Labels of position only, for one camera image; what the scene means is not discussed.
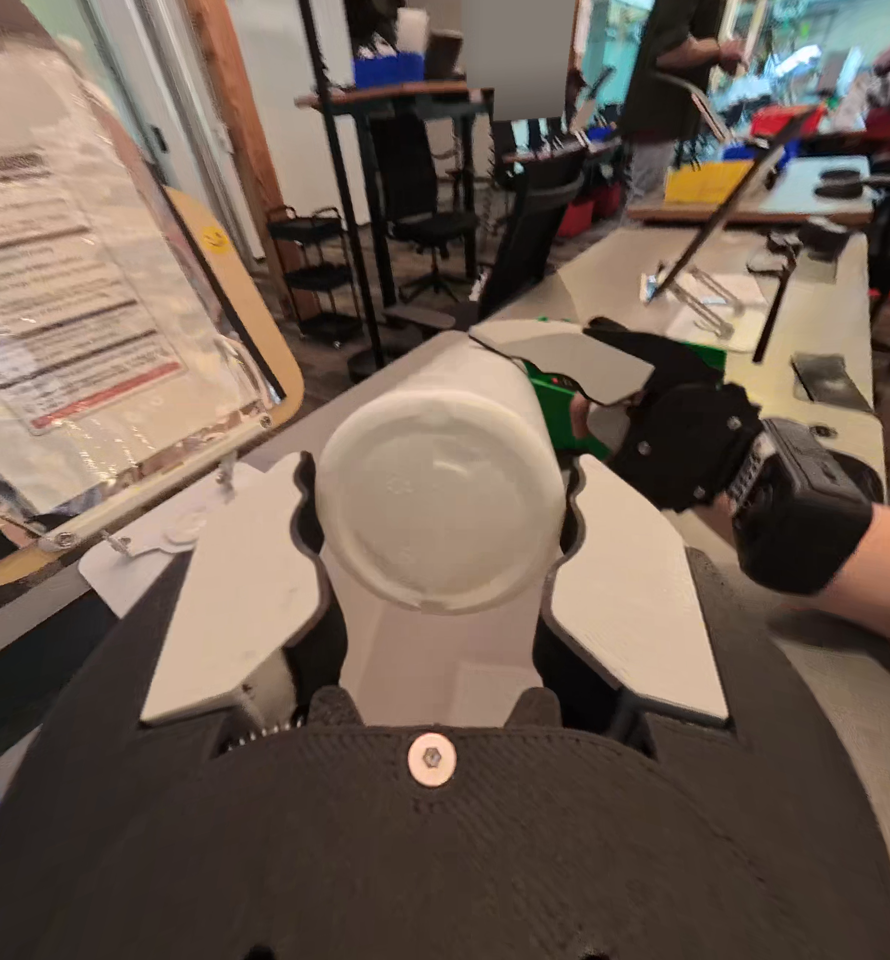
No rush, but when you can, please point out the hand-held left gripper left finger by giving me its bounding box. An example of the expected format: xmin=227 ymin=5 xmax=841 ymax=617
xmin=139 ymin=451 xmax=333 ymax=727

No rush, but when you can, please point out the black office chair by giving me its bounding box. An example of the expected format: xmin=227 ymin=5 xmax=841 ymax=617
xmin=478 ymin=146 xmax=588 ymax=320
xmin=373 ymin=112 xmax=483 ymax=305

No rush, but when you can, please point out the white plastic water bottle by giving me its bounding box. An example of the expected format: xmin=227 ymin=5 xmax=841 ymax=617
xmin=315 ymin=330 xmax=567 ymax=618

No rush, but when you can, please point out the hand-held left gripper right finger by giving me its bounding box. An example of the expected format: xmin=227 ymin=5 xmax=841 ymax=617
xmin=541 ymin=453 xmax=731 ymax=729

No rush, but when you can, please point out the black utility cart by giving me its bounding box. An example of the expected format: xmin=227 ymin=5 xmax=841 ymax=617
xmin=266 ymin=206 xmax=365 ymax=348

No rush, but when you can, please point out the red plastic bin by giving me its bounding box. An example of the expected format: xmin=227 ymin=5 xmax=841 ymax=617
xmin=557 ymin=183 xmax=624 ymax=240

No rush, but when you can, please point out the black pole stand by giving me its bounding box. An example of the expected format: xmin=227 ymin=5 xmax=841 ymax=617
xmin=297 ymin=0 xmax=416 ymax=385

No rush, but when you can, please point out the green plastic bin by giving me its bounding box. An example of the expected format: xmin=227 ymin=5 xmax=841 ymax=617
xmin=521 ymin=315 xmax=728 ymax=462

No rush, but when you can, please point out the yellow plastic bin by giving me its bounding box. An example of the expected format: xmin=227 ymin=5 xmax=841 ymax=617
xmin=662 ymin=159 xmax=774 ymax=205

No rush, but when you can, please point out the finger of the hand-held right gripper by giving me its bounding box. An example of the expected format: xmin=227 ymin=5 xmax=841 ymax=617
xmin=583 ymin=316 xmax=725 ymax=410
xmin=469 ymin=320 xmax=657 ymax=410

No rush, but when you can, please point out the white top neighbouring desk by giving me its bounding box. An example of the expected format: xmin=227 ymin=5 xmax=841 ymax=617
xmin=628 ymin=153 xmax=877 ymax=228

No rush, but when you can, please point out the wooden top standing desk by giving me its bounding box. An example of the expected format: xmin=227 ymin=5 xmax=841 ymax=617
xmin=295 ymin=78 xmax=494 ymax=226

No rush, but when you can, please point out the acrylic sign stand wooden board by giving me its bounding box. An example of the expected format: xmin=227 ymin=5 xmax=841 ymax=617
xmin=0 ymin=22 xmax=305 ymax=622

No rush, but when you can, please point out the blue storage bin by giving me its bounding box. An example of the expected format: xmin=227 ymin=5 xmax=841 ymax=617
xmin=721 ymin=138 xmax=800 ymax=165
xmin=352 ymin=51 xmax=425 ymax=90

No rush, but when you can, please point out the person's right forearm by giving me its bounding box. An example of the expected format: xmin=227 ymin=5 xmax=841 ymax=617
xmin=711 ymin=501 xmax=890 ymax=648

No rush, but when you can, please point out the wooden post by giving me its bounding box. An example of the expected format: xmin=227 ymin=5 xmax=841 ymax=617
xmin=188 ymin=0 xmax=318 ymax=324

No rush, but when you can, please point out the black framed marker sign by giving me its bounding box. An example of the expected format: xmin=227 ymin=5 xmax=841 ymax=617
xmin=638 ymin=105 xmax=828 ymax=342

